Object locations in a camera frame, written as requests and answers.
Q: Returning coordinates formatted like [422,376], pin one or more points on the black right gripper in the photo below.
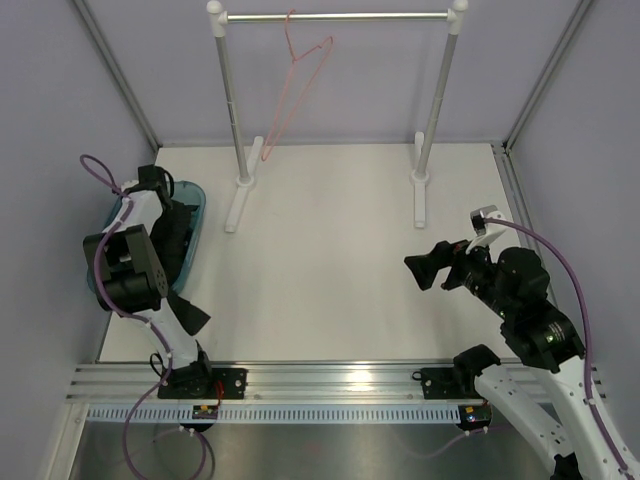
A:
[425,267]

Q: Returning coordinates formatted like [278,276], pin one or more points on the pink wire hanger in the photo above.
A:
[293,93]

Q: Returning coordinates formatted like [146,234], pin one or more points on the black pinstriped shirt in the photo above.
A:
[171,236]

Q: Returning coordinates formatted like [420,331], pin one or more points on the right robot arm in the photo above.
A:
[577,441]

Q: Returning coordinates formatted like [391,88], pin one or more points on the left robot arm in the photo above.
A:
[179,360]

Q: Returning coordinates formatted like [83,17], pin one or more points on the teal plastic tray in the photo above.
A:
[124,270]

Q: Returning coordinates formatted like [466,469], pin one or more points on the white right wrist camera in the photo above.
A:
[486,230]

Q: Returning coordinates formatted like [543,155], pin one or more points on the right aluminium frame post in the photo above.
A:
[550,69]

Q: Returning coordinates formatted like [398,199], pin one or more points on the aluminium frame post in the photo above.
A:
[105,53]
[550,69]

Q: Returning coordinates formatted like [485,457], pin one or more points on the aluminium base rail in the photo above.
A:
[268,383]

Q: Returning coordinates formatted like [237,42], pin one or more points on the white slotted cable duct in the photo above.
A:
[279,414]

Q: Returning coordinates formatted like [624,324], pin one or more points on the left aluminium frame post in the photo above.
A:
[105,53]

